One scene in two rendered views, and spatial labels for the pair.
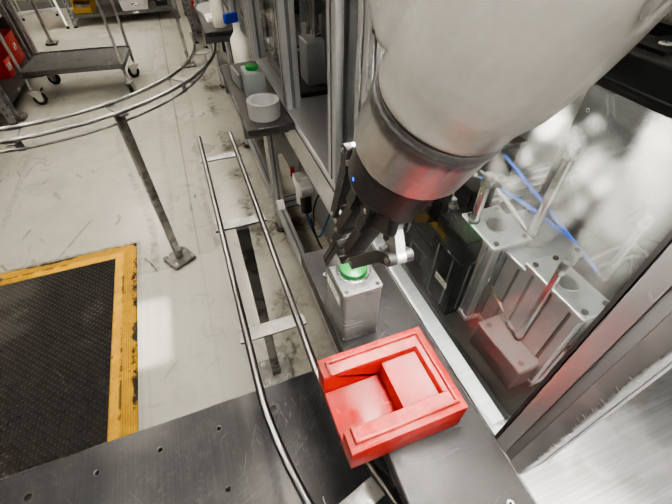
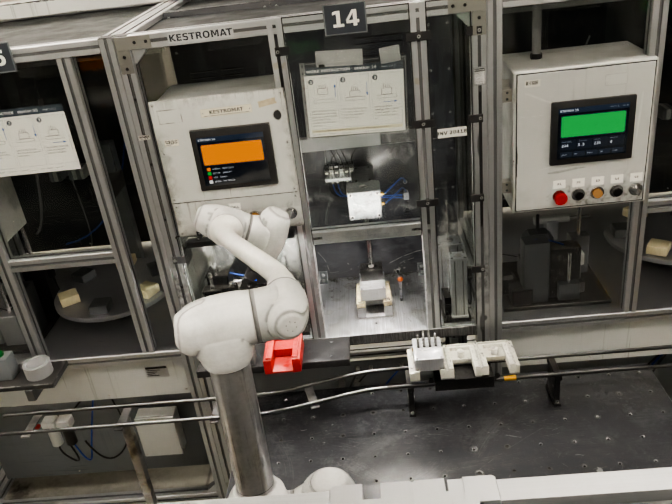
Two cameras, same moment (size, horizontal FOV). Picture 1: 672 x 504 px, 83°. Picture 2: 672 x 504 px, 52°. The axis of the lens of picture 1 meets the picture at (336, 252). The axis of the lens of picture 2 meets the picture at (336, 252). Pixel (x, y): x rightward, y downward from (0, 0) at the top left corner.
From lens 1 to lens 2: 2.02 m
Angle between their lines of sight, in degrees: 54
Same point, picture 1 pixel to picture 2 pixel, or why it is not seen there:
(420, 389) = (289, 343)
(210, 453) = not seen: hidden behind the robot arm
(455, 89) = (277, 248)
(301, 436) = (271, 433)
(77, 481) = not seen: outside the picture
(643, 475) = (340, 315)
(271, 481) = (284, 447)
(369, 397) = (281, 361)
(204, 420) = not seen: hidden behind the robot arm
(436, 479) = (316, 354)
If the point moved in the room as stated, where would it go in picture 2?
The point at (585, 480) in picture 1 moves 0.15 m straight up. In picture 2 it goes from (335, 326) to (330, 291)
